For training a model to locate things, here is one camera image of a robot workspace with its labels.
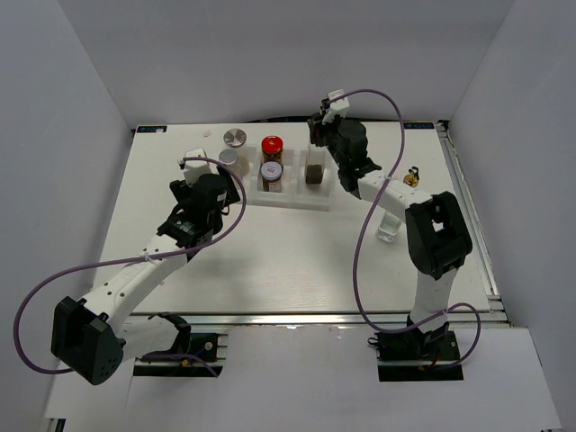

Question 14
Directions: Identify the blue corner sticker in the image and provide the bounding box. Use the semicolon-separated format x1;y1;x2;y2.
136;125;167;134
403;121;436;130

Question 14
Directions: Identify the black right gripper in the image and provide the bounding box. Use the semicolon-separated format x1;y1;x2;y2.
307;111;346;169

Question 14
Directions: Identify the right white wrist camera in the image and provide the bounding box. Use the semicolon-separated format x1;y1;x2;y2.
320;89;350;125

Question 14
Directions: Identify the left blue corner sticker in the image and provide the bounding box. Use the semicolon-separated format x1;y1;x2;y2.
136;125;167;134

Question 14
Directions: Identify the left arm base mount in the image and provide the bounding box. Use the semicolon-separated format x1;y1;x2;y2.
133;312;228;378

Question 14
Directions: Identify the beige powder silver-lid jar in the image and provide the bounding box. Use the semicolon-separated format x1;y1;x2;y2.
223;128;249;176

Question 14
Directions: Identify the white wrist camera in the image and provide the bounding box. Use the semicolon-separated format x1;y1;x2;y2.
320;89;350;125
178;148;212;187

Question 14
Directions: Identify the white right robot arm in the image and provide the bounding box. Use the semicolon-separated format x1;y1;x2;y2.
308;113;473;359

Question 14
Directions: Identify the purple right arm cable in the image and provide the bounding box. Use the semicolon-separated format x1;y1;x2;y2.
328;88;482;370

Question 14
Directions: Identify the red-cap brown sauce bottle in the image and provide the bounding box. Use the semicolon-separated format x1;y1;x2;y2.
261;135;284;167

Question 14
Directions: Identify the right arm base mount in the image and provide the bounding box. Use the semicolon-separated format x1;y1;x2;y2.
367;330;464;383

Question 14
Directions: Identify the white-lid dark spice jar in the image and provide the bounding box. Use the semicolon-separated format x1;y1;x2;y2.
260;161;283;193

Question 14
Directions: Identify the glass bottle with dark sauce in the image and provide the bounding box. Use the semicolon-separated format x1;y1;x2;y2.
304;143;326;185

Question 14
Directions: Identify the right blue corner sticker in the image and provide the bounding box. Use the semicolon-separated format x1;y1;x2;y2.
403;121;436;130

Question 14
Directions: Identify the white three-compartment plastic tray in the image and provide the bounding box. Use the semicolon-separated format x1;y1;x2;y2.
214;146;336;211

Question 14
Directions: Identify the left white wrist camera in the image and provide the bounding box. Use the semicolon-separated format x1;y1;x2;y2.
178;148;212;187

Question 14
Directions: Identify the white blue-label silver-lid shaker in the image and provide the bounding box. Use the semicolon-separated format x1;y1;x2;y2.
219;148;242;180

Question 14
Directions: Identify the clear glass oil bottle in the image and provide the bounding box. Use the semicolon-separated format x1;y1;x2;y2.
376;166;422;243

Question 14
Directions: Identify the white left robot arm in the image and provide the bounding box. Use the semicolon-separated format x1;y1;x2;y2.
50;159;246;385

